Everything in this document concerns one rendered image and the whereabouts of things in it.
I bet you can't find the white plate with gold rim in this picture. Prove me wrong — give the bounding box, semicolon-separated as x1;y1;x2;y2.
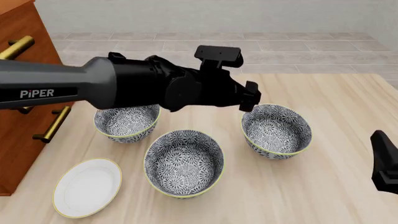
52;157;123;219

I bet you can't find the wooden cabinet drawer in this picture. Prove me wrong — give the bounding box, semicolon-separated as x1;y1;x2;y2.
0;101;76;197
0;4;63;67

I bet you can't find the flat black plate on stalk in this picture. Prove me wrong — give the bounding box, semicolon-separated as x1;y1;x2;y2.
193;45;244;71

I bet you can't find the wooden cabinet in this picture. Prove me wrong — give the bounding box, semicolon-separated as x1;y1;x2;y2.
0;0;76;197

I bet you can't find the brass drawer handle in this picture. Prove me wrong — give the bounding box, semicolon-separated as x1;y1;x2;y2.
32;105;72;144
8;105;35;116
0;35;35;60

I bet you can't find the black-and-white patterned bowl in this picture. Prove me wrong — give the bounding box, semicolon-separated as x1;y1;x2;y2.
241;103;313;161
143;129;226;200
93;103;161;144

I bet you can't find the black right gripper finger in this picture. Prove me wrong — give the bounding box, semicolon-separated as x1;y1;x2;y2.
369;129;398;179

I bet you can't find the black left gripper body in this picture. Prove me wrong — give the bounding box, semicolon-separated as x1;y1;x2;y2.
231;80;262;112

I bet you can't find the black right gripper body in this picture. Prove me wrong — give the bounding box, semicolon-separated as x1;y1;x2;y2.
371;169;398;195

